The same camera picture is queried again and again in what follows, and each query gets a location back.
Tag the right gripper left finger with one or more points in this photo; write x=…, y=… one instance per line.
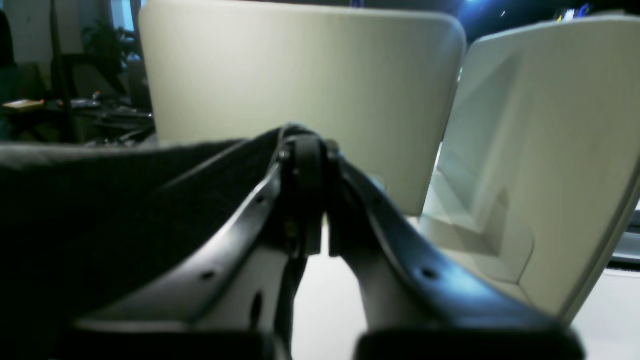
x=233, y=282

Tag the grey t-shirt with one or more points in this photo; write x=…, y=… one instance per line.
x=82, y=228

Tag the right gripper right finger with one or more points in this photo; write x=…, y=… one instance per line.
x=406, y=282

